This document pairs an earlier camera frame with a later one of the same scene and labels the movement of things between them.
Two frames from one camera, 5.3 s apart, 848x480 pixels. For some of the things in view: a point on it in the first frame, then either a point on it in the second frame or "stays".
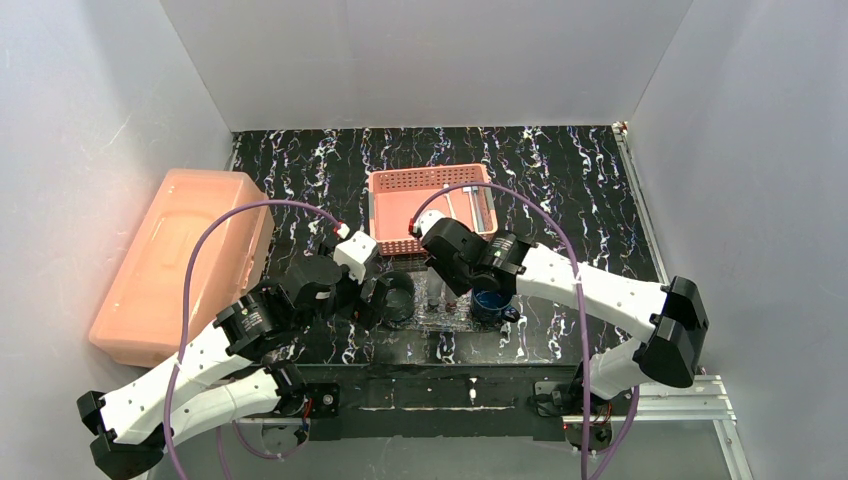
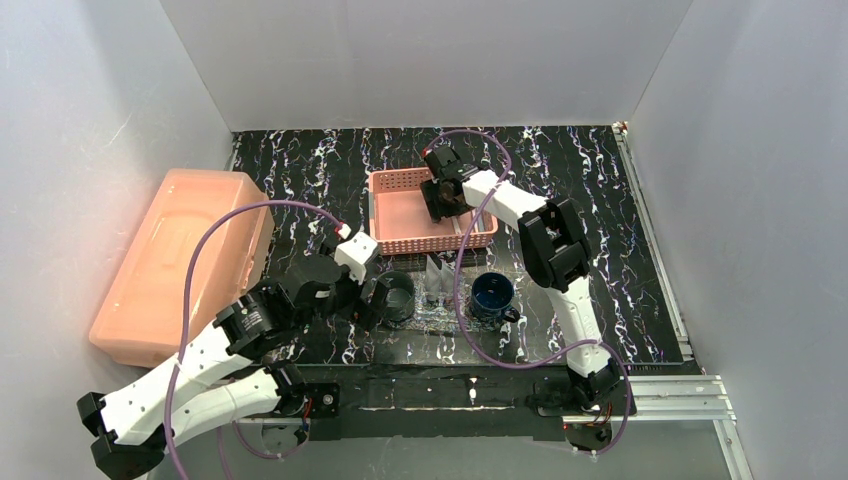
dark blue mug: (490, 308) stays
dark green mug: (400, 298) stays
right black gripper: (460, 285) → (436, 201)
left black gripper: (366, 299) stays
